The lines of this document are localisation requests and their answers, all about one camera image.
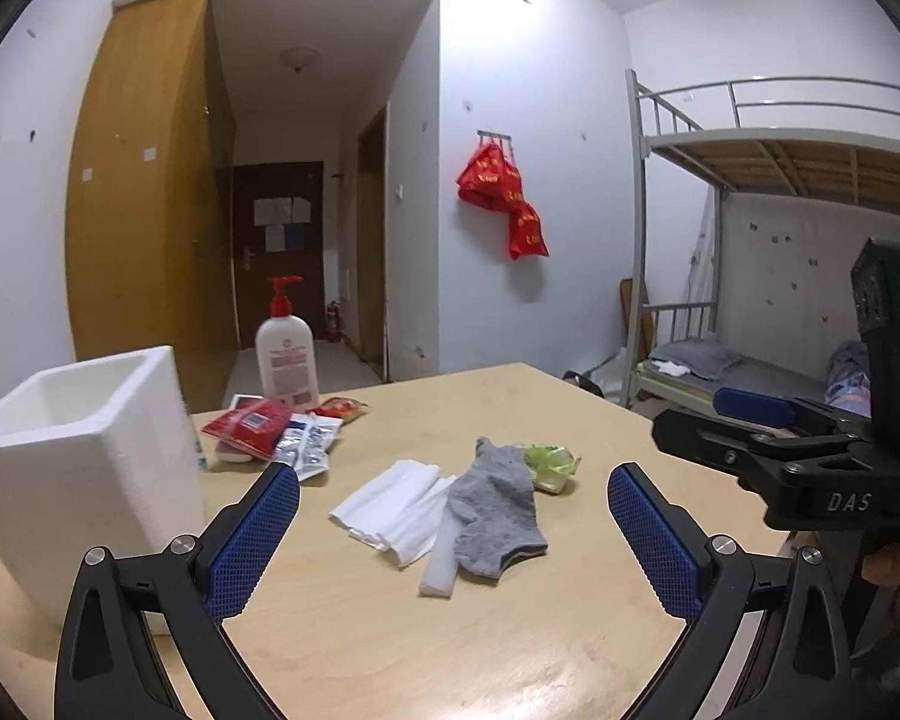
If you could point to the blue white sachet pack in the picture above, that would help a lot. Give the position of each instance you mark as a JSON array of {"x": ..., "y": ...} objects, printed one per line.
[{"x": 304, "y": 444}]

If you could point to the white lotion pump bottle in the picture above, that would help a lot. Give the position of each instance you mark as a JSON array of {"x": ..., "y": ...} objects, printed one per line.
[{"x": 286, "y": 353}]

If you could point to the person right hand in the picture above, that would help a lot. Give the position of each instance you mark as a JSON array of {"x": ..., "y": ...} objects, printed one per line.
[{"x": 883, "y": 567}]

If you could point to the red fire extinguisher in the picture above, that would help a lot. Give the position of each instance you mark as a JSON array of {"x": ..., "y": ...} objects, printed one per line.
[{"x": 333, "y": 322}]

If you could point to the small orange snack packet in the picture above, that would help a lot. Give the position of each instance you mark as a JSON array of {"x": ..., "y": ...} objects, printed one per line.
[{"x": 343, "y": 408}]

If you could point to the white foam sheet roll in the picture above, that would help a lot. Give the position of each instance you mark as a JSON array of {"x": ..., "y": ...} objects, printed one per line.
[{"x": 440, "y": 573}]

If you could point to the dark wooden door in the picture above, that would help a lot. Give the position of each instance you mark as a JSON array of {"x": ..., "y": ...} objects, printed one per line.
[{"x": 277, "y": 231}]

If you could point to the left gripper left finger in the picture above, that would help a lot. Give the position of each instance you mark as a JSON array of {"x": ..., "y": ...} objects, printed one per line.
[{"x": 108, "y": 663}]

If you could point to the wooden wardrobe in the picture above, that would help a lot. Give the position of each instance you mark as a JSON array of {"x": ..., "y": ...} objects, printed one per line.
[{"x": 147, "y": 233}]

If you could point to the grey pillow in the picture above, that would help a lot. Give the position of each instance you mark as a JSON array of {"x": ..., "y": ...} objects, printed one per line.
[{"x": 705, "y": 359}]

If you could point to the white styrofoam box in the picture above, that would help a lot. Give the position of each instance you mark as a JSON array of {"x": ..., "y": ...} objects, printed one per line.
[{"x": 97, "y": 453}]

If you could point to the grey sock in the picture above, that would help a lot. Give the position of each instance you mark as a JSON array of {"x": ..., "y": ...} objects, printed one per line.
[{"x": 495, "y": 501}]

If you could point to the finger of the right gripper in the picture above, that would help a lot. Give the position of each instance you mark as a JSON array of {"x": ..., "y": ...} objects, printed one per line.
[{"x": 755, "y": 408}]

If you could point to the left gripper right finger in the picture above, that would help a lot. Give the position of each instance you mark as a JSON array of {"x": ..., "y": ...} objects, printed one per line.
[{"x": 798, "y": 665}]

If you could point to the green plastic wrapper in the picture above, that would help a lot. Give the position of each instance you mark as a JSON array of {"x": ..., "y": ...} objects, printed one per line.
[{"x": 551, "y": 467}]

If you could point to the red hanging bags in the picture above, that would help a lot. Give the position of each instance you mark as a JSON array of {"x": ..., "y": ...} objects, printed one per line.
[{"x": 491, "y": 181}]

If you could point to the red snack packet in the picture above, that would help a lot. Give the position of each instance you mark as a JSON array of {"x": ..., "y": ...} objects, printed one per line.
[{"x": 254, "y": 429}]

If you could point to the ceiling lamp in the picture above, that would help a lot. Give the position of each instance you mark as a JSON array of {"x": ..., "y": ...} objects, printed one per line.
[{"x": 299, "y": 58}]

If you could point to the white cloth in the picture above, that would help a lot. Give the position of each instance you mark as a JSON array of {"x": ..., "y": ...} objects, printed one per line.
[{"x": 397, "y": 513}]

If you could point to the metal bunk bed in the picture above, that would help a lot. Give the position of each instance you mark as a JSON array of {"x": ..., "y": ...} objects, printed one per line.
[{"x": 752, "y": 199}]

